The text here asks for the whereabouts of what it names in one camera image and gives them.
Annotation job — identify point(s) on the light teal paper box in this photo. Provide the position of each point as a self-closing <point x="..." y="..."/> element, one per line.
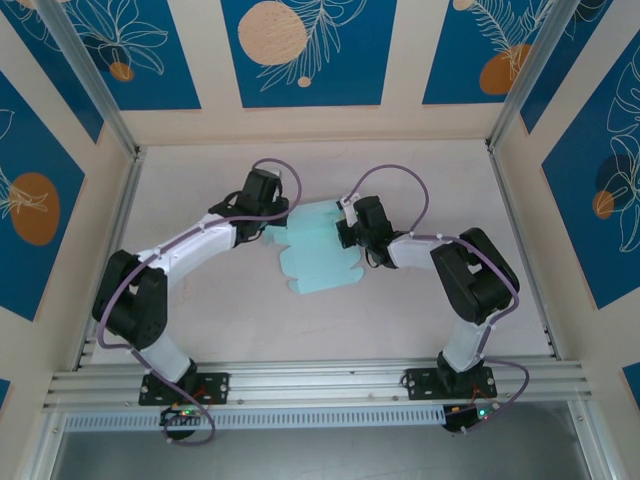
<point x="315" y="260"/>

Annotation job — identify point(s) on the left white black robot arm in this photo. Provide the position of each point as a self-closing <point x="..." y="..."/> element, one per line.
<point x="190" y="245"/>

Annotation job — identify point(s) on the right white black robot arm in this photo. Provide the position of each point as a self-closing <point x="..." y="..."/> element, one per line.
<point x="415" y="252"/>

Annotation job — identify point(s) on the aluminium profile beam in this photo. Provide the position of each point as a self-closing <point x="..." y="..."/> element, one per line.
<point x="320" y="385"/>

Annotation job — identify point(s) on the black controller board green light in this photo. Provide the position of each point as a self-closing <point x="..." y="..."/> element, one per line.
<point x="182" y="415"/>
<point x="460" y="420"/>

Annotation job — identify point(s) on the aluminium table edge rail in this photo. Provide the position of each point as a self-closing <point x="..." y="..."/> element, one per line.
<point x="122" y="210"/>
<point x="520" y="240"/>

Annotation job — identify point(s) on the blue floral wall panel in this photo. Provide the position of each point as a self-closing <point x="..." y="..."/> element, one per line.
<point x="590" y="200"/>
<point x="55" y="65"/>
<point x="45" y="165"/>
<point x="150" y="60"/>
<point x="350" y="75"/>
<point x="465" y="60"/>
<point x="590" y="45"/>

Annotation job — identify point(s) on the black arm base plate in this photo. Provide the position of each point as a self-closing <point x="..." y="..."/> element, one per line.
<point x="417" y="385"/>
<point x="215" y="387"/>

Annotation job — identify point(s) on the aluminium frame post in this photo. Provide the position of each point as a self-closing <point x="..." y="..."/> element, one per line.
<point x="530" y="70"/>
<point x="95" y="85"/>

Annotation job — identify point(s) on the aluminium frame strut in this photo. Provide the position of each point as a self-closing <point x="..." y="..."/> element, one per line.
<point x="590" y="440"/>
<point x="42" y="450"/>

